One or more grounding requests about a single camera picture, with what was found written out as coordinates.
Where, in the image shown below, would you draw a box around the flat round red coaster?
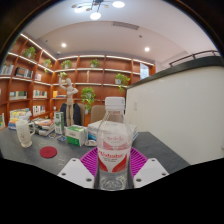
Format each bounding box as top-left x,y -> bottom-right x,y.
39,145 -> 58,159

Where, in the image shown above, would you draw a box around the ceiling air vent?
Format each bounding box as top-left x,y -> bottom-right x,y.
112,21 -> 140,31

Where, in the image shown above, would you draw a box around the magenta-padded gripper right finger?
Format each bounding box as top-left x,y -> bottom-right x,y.
128,147 -> 170,189

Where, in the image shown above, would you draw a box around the beige chair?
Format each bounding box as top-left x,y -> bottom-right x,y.
90,104 -> 108,125

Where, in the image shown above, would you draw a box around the tall green white carton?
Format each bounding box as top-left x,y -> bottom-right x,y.
53,111 -> 66,136

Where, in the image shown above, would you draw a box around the low green white box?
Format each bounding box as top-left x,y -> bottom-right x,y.
64,124 -> 89,148

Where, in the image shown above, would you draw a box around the cream printed mug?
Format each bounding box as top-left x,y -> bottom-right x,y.
15,119 -> 37,149

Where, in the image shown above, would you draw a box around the colourful book stack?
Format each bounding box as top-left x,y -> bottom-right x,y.
7,108 -> 33,131

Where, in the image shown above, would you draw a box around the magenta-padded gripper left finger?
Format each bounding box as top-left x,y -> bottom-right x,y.
57,147 -> 100,190

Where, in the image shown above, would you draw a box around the branched ceiling lamp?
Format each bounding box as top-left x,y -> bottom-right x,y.
70,0 -> 127,21

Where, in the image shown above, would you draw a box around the dark blue chair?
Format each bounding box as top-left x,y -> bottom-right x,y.
59,102 -> 86,127

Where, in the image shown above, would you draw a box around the clear water bottle red label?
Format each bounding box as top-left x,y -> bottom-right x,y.
95,96 -> 134,192

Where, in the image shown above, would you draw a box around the wooden wall shelf unit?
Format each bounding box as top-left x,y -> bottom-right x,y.
0,32 -> 157,131

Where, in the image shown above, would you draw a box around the dark curtain rail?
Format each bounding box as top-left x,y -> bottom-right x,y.
168,49 -> 222,68

